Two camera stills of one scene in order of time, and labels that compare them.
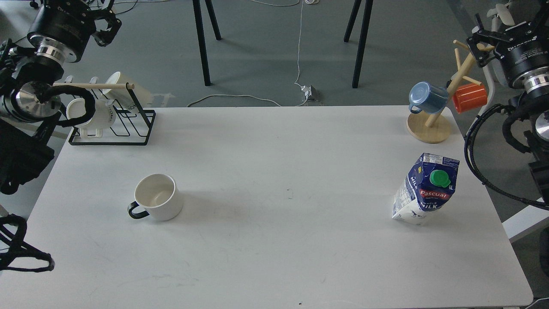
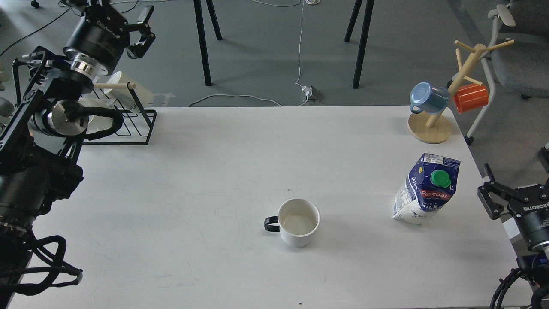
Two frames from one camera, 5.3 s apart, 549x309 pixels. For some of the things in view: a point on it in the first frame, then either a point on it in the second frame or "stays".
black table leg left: [196, 3] stays
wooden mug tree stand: [432, 128] stays
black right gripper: [520, 56] -> [529, 205]
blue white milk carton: [430, 183] stays
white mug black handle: [160, 195] -> [297, 221]
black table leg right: [363, 36] stays
